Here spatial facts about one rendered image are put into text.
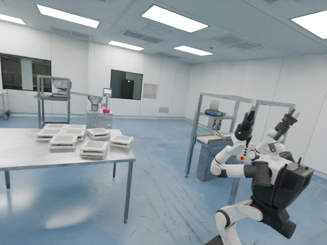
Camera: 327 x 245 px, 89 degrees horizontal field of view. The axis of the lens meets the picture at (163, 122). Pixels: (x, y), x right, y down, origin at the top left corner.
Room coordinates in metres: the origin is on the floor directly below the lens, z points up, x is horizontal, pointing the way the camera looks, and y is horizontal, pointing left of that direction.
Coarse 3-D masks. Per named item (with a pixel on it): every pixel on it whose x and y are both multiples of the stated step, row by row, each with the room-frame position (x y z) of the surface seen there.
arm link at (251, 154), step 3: (249, 153) 1.50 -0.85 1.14; (252, 153) 1.47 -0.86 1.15; (249, 156) 1.49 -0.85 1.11; (252, 156) 1.46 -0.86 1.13; (255, 156) 1.44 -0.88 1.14; (258, 156) 1.43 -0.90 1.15; (261, 156) 1.41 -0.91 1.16; (264, 156) 1.39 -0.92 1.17; (252, 159) 1.46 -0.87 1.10; (255, 159) 1.43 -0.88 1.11
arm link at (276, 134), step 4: (276, 128) 1.40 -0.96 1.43; (280, 128) 1.38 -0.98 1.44; (268, 132) 1.42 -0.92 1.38; (272, 132) 1.40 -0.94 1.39; (276, 132) 1.39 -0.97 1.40; (280, 132) 1.35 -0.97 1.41; (284, 132) 1.37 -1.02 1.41; (272, 136) 1.40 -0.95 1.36; (276, 136) 1.36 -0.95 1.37; (280, 136) 1.35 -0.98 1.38; (276, 140) 1.35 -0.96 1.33
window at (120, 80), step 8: (112, 72) 7.00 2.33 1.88; (120, 72) 7.15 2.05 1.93; (128, 72) 7.32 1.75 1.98; (112, 80) 7.00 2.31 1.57; (120, 80) 7.16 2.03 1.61; (128, 80) 7.33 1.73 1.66; (136, 80) 7.51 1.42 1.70; (112, 88) 7.01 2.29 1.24; (120, 88) 7.17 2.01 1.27; (128, 88) 7.35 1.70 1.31; (136, 88) 7.52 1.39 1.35; (112, 96) 7.02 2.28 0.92; (120, 96) 7.18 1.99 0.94; (128, 96) 7.36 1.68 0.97; (136, 96) 7.54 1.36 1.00
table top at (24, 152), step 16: (0, 128) 2.00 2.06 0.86; (16, 128) 2.07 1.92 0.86; (32, 128) 2.15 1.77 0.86; (0, 144) 1.57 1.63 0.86; (16, 144) 1.61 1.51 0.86; (32, 144) 1.66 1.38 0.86; (48, 144) 1.72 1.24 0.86; (80, 144) 1.83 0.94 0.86; (0, 160) 1.28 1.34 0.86; (16, 160) 1.31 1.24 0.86; (32, 160) 1.34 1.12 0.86; (48, 160) 1.38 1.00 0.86; (64, 160) 1.42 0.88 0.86; (80, 160) 1.46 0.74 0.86; (96, 160) 1.50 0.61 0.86; (112, 160) 1.55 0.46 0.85; (128, 160) 1.63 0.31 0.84
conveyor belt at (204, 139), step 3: (198, 138) 2.87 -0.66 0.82; (201, 138) 2.85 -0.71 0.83; (204, 138) 2.87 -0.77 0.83; (207, 138) 2.90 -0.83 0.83; (210, 138) 2.92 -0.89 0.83; (213, 138) 2.95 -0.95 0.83; (216, 138) 2.97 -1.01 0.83; (219, 138) 3.01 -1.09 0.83; (204, 141) 2.74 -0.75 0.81; (207, 141) 2.70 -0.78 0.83; (210, 141) 2.73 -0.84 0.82
